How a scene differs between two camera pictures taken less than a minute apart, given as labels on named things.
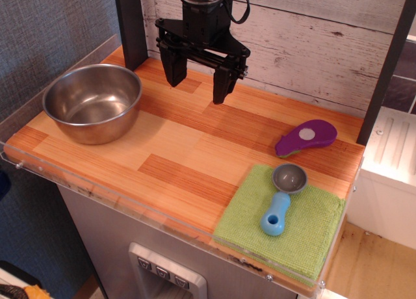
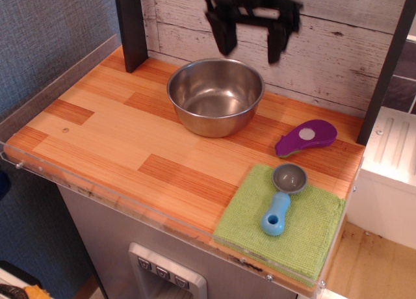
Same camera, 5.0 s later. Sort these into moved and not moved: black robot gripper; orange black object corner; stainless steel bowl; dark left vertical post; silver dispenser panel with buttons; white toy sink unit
Moved: stainless steel bowl; black robot gripper
Not moved: dark left vertical post; silver dispenser panel with buttons; orange black object corner; white toy sink unit
